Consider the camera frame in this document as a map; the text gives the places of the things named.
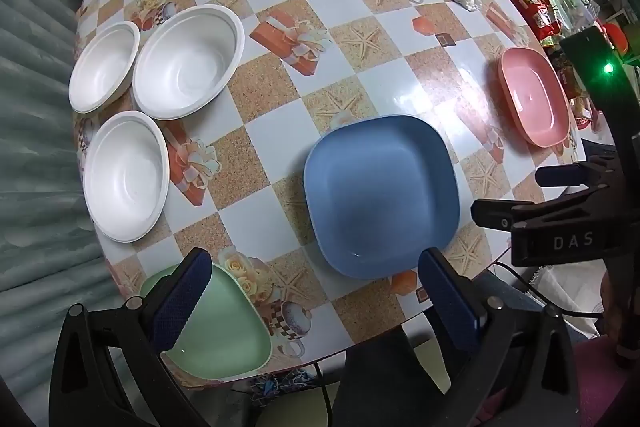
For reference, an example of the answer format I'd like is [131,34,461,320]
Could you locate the person's maroon clothing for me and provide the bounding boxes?
[570,337,640,427]

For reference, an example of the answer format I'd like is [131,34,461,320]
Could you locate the person's dark trousers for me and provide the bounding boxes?
[320,277,551,427]

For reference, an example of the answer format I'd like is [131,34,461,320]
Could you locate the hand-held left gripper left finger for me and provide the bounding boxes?
[48,247,213,427]

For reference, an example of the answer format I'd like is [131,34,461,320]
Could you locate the medium white bowl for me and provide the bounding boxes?
[82,111,170,244]

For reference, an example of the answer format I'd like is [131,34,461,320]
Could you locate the small white bowl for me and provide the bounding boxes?
[68,21,141,114]

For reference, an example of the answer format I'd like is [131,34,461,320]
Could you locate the pink square plate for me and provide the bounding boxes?
[500,47,571,149]

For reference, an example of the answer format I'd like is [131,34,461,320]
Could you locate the black cable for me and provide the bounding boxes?
[492,261,608,319]

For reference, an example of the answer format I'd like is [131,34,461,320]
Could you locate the blue square plate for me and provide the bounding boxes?
[303,115,461,280]

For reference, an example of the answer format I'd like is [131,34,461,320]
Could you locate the white lace-edged cloth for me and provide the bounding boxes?
[525,264,608,338]

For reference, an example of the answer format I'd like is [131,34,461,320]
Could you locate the large white bowl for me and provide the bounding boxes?
[132,5,246,122]

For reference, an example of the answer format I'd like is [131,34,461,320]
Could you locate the red round object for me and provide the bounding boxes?
[600,22,631,55]

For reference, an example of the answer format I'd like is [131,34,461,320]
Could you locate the red snack packet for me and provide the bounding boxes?
[515,0,563,40]

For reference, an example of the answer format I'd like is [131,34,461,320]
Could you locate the checkered patterned tablecloth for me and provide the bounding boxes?
[72,0,586,388]

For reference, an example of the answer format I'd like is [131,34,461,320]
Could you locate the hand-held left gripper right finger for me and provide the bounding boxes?
[417,247,596,427]

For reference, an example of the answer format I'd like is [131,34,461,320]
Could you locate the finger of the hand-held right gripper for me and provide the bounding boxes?
[535,157,623,192]
[471,198,551,234]

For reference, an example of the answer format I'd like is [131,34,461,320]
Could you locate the green square plate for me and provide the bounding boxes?
[139,263,272,380]

